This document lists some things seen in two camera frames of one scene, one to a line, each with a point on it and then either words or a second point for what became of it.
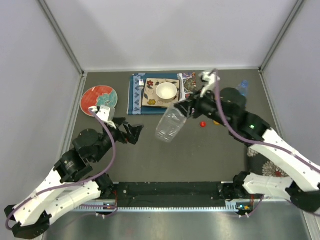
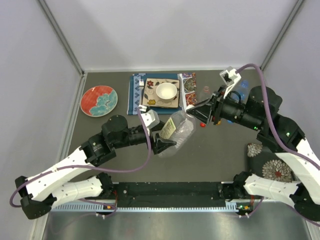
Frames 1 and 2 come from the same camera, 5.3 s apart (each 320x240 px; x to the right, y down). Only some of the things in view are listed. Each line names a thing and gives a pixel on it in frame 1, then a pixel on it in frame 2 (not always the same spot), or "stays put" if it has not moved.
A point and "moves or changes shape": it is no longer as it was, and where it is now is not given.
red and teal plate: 97,95 stays put
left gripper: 133,135 -> 160,144
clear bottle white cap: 172,122 moves or changes shape
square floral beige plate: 150,98 stays put
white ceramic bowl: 166,91 stays put
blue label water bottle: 243,87 stays put
